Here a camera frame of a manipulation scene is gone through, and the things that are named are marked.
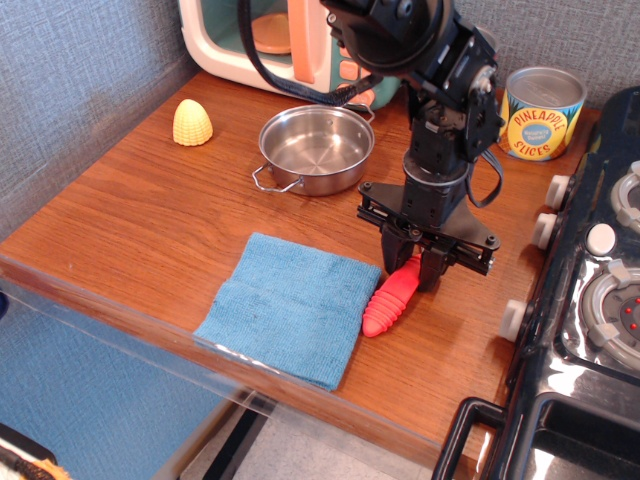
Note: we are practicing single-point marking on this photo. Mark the tomato sauce can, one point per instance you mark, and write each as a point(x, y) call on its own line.
point(487, 37)

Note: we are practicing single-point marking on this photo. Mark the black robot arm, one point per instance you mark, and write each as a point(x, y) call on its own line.
point(448, 67)

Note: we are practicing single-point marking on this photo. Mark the black toy stove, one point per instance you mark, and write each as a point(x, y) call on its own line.
point(572, 410)

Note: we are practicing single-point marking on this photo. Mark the yellow toy corn piece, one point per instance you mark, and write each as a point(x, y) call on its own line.
point(191, 124)

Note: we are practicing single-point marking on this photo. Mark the pineapple slices can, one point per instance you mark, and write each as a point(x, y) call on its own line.
point(540, 108)

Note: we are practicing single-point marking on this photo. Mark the orange black object at corner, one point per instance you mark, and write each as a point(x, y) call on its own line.
point(24, 458)

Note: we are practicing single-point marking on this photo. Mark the clear acrylic barrier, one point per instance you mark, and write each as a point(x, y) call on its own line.
point(103, 379)

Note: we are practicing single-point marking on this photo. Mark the blue folded cloth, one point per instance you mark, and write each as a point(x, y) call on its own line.
point(293, 308)

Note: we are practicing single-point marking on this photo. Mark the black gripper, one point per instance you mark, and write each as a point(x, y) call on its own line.
point(432, 214)

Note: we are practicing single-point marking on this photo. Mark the toy microwave oven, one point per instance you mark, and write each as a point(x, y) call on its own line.
point(292, 39)

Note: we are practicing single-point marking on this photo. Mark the small steel pot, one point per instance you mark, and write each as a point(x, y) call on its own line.
point(315, 150)

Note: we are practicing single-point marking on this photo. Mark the red handled metal spoon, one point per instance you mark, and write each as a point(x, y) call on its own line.
point(390, 300)

